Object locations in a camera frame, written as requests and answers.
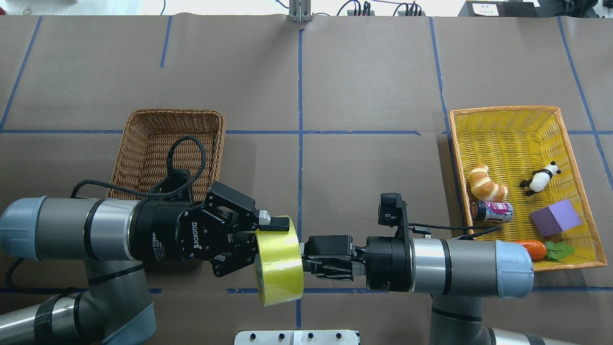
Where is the brown wicker basket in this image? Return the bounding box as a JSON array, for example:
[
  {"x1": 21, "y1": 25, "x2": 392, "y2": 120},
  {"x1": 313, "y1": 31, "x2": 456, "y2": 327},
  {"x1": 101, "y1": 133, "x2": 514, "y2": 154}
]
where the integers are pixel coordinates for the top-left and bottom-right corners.
[{"x1": 110, "y1": 108, "x2": 226, "y2": 201}]

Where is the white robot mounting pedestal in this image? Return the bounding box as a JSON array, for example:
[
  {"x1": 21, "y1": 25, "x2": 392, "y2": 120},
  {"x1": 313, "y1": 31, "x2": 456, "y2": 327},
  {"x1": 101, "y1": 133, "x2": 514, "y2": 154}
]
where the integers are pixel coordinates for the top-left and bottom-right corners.
[{"x1": 234, "y1": 329, "x2": 361, "y2": 345}]

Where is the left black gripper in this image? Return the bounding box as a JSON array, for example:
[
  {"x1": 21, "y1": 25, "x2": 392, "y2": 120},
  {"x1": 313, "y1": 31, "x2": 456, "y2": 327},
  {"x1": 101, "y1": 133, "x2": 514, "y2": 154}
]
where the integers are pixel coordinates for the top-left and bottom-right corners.
[{"x1": 129, "y1": 182, "x2": 290, "y2": 278}]

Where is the toy croissant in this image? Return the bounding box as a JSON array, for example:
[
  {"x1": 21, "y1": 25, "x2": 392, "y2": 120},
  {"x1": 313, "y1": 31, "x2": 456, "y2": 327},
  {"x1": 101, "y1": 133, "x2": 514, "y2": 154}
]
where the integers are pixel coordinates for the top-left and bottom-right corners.
[{"x1": 468, "y1": 164, "x2": 509, "y2": 203}]

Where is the purple cube block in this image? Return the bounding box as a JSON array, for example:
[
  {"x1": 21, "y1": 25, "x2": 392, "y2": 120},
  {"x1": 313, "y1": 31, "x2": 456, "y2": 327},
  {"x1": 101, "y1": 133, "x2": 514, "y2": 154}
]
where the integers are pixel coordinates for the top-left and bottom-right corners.
[{"x1": 530, "y1": 199, "x2": 582, "y2": 237}]

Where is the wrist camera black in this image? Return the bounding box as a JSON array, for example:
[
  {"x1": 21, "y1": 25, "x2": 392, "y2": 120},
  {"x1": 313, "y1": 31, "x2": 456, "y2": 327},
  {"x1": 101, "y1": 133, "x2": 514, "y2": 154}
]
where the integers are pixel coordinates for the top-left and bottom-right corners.
[
  {"x1": 149, "y1": 168, "x2": 193, "y2": 202},
  {"x1": 377, "y1": 193, "x2": 409, "y2": 240}
]

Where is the orange toy carrot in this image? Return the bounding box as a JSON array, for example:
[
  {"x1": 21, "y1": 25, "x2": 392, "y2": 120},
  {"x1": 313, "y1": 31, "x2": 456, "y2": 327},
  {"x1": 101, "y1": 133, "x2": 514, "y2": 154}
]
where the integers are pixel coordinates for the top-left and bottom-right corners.
[{"x1": 513, "y1": 240, "x2": 576, "y2": 262}]

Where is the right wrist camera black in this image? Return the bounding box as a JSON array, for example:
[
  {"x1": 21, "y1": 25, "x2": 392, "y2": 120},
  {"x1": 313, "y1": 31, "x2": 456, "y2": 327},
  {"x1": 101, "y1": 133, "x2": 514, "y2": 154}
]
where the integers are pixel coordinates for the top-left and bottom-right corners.
[{"x1": 377, "y1": 193, "x2": 409, "y2": 240}]

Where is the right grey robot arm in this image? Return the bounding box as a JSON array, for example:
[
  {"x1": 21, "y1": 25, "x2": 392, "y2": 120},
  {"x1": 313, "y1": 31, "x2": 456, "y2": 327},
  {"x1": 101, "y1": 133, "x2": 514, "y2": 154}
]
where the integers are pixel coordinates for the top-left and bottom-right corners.
[{"x1": 300, "y1": 235, "x2": 565, "y2": 345}]

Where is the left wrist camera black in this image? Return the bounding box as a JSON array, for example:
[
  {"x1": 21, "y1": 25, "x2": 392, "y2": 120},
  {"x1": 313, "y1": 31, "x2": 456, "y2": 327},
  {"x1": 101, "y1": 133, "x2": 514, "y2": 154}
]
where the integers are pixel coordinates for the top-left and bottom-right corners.
[{"x1": 149, "y1": 168, "x2": 193, "y2": 202}]

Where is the small purple drink can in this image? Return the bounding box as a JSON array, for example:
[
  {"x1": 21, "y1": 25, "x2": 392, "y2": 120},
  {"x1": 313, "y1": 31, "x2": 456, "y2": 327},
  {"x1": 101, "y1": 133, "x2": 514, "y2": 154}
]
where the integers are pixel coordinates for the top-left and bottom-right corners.
[{"x1": 469, "y1": 200, "x2": 514, "y2": 223}]

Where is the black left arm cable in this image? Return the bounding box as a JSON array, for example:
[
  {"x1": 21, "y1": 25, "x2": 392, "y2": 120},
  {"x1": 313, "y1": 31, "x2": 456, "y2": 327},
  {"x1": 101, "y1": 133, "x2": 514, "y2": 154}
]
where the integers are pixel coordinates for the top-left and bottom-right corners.
[{"x1": 70, "y1": 136, "x2": 207, "y2": 201}]

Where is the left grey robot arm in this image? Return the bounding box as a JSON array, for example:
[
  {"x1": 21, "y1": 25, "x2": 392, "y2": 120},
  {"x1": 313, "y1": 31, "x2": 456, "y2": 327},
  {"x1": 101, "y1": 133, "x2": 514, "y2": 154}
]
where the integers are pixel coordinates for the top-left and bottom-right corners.
[{"x1": 1, "y1": 183, "x2": 302, "y2": 345}]

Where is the yellow tape roll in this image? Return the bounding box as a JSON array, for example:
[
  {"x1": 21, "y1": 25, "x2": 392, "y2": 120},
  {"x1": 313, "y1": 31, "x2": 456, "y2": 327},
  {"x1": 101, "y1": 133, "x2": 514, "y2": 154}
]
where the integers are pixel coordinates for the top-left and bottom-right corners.
[{"x1": 254, "y1": 215, "x2": 304, "y2": 307}]

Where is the yellow wicker tray basket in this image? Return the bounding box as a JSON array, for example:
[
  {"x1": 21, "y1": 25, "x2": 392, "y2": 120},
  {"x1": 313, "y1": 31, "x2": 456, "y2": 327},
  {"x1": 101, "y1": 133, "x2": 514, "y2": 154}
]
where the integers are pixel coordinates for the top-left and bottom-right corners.
[{"x1": 449, "y1": 105, "x2": 607, "y2": 272}]

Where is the aluminium frame post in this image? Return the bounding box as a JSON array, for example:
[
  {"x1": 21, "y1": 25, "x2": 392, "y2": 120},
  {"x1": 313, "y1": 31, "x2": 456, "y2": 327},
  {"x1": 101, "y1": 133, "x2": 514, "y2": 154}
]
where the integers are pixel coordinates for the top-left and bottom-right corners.
[{"x1": 287, "y1": 0, "x2": 312, "y2": 23}]

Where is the toy panda figure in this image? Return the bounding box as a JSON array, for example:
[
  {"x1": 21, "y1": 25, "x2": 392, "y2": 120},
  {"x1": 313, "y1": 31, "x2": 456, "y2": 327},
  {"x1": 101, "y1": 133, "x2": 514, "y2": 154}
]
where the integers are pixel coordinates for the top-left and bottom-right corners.
[{"x1": 519, "y1": 161, "x2": 561, "y2": 196}]

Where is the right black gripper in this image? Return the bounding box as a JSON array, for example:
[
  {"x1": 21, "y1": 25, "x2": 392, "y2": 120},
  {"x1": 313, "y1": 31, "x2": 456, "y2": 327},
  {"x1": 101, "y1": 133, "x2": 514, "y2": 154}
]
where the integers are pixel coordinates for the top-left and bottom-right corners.
[{"x1": 303, "y1": 234, "x2": 411, "y2": 292}]

